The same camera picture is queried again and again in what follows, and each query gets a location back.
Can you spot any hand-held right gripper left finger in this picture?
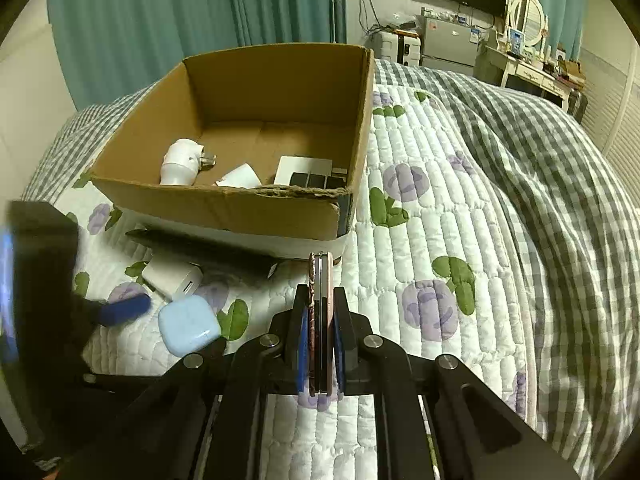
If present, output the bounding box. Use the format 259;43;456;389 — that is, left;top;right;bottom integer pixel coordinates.
60;284;313;480

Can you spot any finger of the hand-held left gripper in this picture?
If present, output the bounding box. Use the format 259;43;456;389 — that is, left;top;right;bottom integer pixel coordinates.
82;293;153;329

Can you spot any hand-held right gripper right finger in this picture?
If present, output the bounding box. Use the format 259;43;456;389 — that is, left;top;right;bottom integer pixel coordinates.
332;286;582;480

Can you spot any pink smartphone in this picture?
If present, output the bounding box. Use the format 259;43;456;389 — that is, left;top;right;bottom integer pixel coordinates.
307;251;335;396

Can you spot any cardboard box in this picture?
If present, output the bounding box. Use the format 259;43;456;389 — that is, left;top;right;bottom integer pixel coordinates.
90;43;375;241

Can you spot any white usb charger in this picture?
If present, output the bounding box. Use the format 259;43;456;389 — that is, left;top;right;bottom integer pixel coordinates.
141;259;204;304

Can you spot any light blue earbud case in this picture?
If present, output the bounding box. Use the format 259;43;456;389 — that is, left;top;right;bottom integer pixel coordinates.
158;294;223;359

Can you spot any floral quilted bedspread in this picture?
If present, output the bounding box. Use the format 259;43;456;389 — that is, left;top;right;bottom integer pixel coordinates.
50;60;531;480

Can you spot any white plug-in night light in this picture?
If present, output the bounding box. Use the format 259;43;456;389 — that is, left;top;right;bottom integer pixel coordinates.
159;137;219;186

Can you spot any white power adapter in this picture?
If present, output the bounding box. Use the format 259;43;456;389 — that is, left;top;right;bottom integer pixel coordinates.
214;162;264;190

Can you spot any white card with black squares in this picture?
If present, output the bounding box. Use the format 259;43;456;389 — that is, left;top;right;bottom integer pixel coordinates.
273;155;349;191

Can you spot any grey checked duvet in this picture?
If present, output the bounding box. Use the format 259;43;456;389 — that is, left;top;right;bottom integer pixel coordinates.
22;57;640;478

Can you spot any teal curtain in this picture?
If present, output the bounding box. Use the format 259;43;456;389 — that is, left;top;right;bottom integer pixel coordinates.
46;0;348;111

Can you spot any white suitcase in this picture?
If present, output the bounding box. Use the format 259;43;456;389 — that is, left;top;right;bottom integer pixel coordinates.
374;30;424;66

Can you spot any grey mini fridge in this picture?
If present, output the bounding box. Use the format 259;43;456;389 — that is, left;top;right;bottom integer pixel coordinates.
419;14;482;67

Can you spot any white dressing table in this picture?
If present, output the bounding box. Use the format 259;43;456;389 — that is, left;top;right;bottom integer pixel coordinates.
495;42;587;111

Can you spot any white oval vanity mirror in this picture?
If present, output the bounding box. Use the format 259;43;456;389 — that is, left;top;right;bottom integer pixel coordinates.
508;0;547;51

